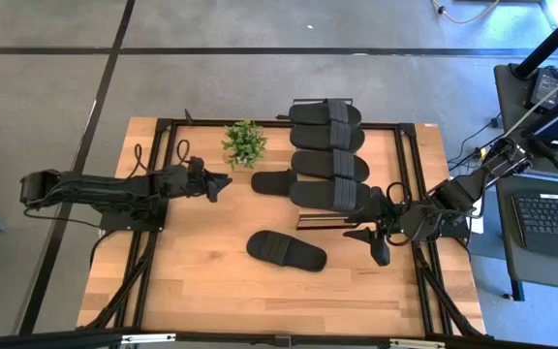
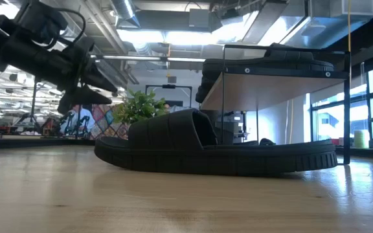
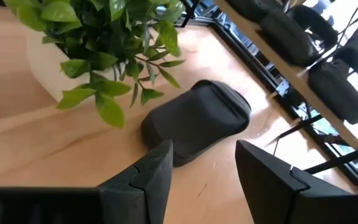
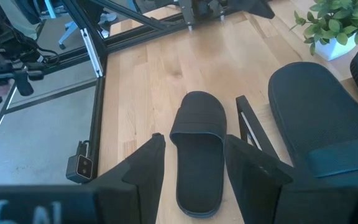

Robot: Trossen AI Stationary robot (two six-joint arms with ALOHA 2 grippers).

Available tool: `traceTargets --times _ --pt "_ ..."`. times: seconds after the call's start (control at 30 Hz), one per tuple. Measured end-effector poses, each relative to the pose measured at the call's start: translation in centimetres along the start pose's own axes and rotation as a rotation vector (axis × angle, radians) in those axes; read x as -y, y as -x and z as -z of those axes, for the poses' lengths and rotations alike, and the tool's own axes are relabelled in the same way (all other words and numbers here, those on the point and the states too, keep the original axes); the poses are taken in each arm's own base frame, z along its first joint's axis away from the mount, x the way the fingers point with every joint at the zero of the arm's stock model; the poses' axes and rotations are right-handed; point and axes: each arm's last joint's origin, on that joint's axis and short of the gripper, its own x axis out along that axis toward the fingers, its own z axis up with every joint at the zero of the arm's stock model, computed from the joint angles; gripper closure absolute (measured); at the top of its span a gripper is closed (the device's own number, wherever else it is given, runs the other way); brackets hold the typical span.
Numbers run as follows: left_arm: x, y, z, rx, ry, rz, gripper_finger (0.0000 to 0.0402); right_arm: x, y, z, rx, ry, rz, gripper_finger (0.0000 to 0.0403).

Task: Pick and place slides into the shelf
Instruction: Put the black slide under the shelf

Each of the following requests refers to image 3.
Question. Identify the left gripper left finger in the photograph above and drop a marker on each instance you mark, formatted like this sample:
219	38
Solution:
148	186

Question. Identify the green plant in white pot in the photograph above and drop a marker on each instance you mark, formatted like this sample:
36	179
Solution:
104	31

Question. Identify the wooden shelf with black frame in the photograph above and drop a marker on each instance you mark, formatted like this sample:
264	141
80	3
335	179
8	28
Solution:
322	107

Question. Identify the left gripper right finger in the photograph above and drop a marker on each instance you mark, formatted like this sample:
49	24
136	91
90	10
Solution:
266	186

